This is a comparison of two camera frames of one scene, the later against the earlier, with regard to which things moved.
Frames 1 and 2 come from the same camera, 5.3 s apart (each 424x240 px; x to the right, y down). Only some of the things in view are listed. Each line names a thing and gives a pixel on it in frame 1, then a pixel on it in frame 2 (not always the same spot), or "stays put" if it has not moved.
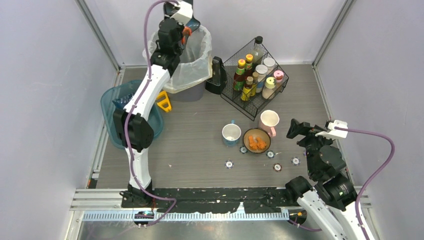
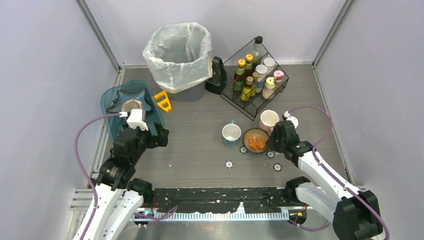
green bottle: [239, 77] stays put
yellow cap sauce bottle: [248, 65] stays put
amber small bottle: [270, 63] stays put
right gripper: [305, 129] to [280, 131]
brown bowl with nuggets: [256, 140] stays put
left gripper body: [194, 19] to [158, 136]
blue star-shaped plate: [169, 8] to [122, 96]
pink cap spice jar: [279, 75] stays put
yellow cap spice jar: [270, 85] stays put
